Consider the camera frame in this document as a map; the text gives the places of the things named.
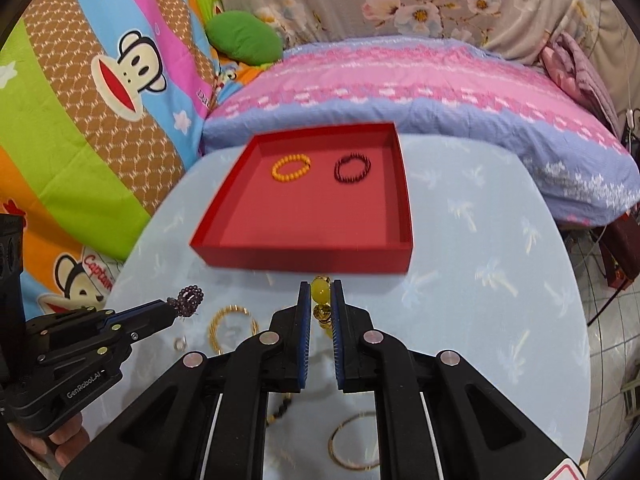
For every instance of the white plug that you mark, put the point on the white plug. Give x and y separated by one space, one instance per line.
633 120

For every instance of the dark red box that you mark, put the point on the dark red box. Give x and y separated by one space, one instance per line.
622 245

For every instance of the thin gold bangle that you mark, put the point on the thin gold bangle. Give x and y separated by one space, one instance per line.
332 443

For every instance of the monkey printed blanket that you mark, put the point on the monkey printed blanket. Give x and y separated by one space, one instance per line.
100 125

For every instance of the red tray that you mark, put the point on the red tray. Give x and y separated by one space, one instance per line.
300 210

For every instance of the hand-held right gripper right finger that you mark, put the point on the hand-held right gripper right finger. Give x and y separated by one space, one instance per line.
339 340

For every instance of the light blue tablecloth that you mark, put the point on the light blue tablecloth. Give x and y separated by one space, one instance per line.
475 260

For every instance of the pink and purple quilt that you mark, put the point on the pink and purple quilt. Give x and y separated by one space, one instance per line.
400 80

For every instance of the green pillow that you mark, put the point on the green pillow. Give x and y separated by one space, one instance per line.
245 37

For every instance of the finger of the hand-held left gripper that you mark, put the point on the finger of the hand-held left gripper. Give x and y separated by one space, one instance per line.
120 340
135 312

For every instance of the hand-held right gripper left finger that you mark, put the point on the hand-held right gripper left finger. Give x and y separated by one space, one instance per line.
303 340

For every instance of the red and white card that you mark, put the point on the red and white card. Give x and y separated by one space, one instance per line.
567 471

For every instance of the person's left hand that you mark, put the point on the person's left hand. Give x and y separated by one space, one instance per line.
65 441

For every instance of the folded pink cloth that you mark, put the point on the folded pink cloth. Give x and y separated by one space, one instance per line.
575 70

